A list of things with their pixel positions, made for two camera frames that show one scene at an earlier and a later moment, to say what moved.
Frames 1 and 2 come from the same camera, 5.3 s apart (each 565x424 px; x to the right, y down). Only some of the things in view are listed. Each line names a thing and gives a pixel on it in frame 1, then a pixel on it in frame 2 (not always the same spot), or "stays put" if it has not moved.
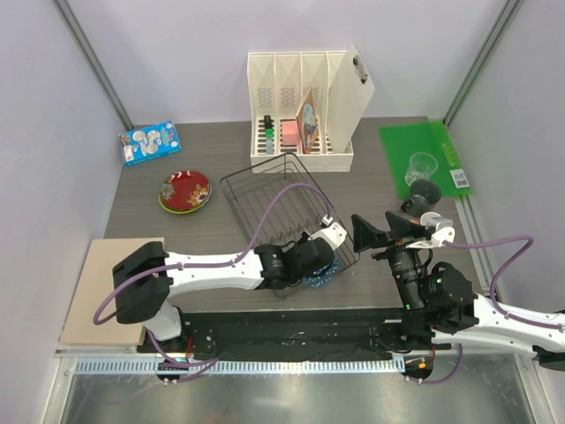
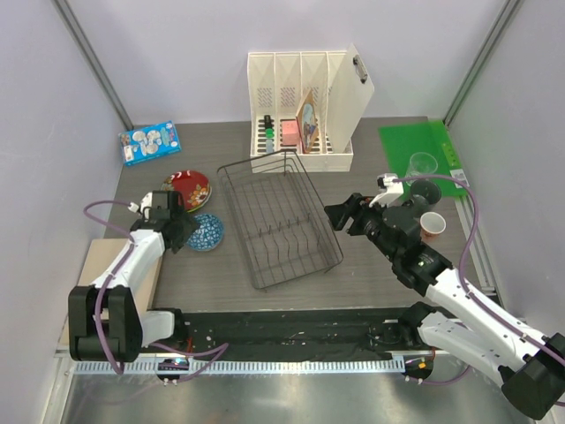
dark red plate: x=184 y=190 stays put
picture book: x=307 y=122 stays put
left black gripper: x=302 y=240 -> x=189 y=227
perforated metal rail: x=259 y=366 stays put
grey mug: x=424 y=195 stays put
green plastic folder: x=400 y=142 stays put
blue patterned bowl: x=322 y=276 -> x=208 y=234
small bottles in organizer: x=269 y=134 stays put
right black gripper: x=366 y=237 -> x=356 y=207
